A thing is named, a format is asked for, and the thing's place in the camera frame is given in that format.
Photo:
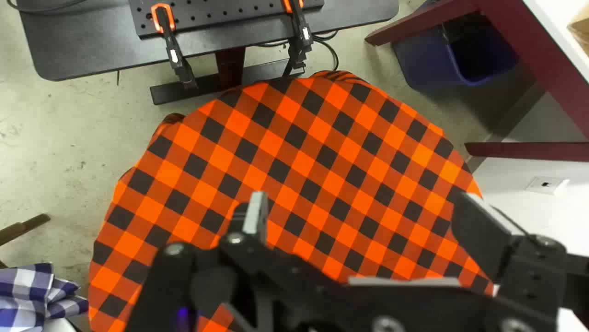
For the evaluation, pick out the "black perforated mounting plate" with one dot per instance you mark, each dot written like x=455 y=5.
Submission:
x=232 y=14

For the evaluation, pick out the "brown wooden stick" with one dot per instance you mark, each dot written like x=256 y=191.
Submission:
x=22 y=230

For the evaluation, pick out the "orange black bar clamp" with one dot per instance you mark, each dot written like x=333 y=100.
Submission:
x=175 y=56
x=300 y=38

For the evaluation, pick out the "white desk with maroon frame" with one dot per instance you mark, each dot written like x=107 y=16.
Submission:
x=534 y=56

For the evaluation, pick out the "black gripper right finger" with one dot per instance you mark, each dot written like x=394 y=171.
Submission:
x=480 y=231

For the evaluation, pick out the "white wall outlet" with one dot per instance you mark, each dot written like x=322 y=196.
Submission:
x=547 y=185

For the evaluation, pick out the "blue plastic bin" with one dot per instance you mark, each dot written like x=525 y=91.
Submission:
x=453 y=58

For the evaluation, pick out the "blue white checkered cloth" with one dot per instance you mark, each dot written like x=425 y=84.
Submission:
x=29 y=296

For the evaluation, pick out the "orange black checkered tablecloth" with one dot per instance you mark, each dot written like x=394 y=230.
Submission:
x=318 y=160

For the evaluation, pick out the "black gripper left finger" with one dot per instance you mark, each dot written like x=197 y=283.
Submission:
x=256 y=215

